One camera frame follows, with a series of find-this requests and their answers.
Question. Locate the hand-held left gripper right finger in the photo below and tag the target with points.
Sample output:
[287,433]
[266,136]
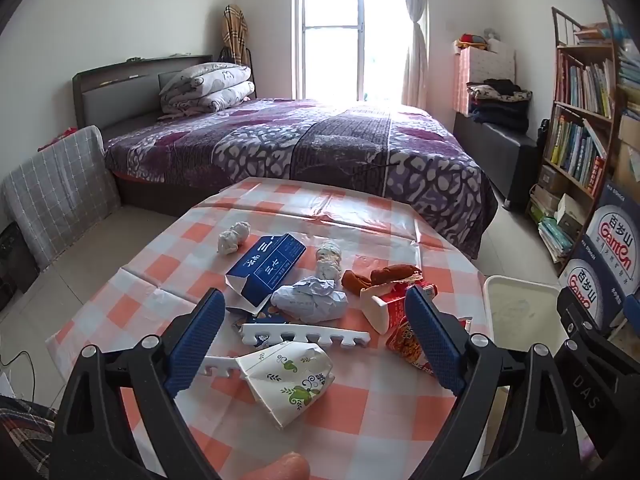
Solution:
[432,340]

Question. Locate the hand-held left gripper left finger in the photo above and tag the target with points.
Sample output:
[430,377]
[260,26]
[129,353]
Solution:
[197,340]

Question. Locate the short white foam strip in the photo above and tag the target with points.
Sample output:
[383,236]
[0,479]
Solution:
[220,361]

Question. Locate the red white milk carton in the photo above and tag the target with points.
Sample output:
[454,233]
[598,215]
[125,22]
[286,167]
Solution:
[380,310]

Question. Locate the dark printed snack wrapper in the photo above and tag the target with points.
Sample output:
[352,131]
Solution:
[265,316]

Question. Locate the white trash bin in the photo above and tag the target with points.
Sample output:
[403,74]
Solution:
[520,305]

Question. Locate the floral paper cup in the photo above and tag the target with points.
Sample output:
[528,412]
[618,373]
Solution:
[285,385]

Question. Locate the blue milk carton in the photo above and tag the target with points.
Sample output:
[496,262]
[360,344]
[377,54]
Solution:
[265,267]

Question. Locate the long white foam strip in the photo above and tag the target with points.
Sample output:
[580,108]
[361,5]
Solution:
[300,334]

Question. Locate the white tissue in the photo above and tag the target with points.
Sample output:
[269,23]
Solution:
[232,239]

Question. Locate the large paper ball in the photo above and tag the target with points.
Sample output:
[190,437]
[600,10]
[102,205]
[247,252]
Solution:
[307,300]

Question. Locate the small printed wrapper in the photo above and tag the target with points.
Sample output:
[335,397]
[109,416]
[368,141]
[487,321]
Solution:
[328,259]

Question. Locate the person's left hand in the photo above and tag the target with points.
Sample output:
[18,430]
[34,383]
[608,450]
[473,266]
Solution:
[285,467]

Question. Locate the red snack packet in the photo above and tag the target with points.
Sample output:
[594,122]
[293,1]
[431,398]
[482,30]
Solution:
[405,342]

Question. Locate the long brown peel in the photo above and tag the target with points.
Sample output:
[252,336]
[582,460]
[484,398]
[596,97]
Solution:
[392,272]

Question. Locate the orange checked tablecloth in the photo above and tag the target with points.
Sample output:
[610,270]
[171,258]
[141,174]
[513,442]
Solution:
[125,305]

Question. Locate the blue water carton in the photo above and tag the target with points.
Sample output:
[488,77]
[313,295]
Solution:
[582,280]
[617,240]

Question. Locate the short brown peel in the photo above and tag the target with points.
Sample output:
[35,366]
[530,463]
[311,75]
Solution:
[355,280]

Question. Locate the stack of papers and boxes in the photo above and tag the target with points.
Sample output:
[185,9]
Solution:
[550,225]

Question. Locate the dark storage bench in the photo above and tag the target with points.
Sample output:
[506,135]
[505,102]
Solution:
[505,160]

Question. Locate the person's plaid clothing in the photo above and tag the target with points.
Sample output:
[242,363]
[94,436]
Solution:
[25,435]

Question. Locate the black appliance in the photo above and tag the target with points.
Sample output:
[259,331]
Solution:
[15,260]

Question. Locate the brown cardboard box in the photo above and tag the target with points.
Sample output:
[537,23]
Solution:
[630,160]

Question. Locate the row of thick books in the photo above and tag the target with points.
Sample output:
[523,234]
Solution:
[570,147]

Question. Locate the bed with purple quilt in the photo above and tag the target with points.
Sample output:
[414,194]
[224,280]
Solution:
[300,145]

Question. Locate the black bag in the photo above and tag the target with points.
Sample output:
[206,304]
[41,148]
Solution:
[543,132]

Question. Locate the pile of folded clothes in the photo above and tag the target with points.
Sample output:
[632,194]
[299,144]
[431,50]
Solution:
[500,110]

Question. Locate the folded grey white quilt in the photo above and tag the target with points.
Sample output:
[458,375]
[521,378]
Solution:
[210,85]

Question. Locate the row of thin books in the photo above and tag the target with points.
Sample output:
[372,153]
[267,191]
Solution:
[585,85]

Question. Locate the pale curtain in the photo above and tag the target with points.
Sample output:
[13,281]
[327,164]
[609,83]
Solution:
[417,60]

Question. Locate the pink cabinet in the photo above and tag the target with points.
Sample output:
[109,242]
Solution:
[487,65]

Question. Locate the stack of flat books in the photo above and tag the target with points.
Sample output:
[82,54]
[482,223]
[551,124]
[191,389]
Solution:
[630,70]

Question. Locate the stuffed toys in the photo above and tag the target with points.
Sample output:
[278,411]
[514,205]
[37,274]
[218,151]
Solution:
[470,38]

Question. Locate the wooden bookshelf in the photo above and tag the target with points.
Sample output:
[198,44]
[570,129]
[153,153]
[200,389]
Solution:
[585,50]

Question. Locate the plaid coat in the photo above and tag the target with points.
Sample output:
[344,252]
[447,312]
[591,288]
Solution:
[235,30]

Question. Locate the window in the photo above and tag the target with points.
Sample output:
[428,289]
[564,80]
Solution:
[330,5]

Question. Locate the dark bed frame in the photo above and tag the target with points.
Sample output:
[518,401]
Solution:
[115,92]

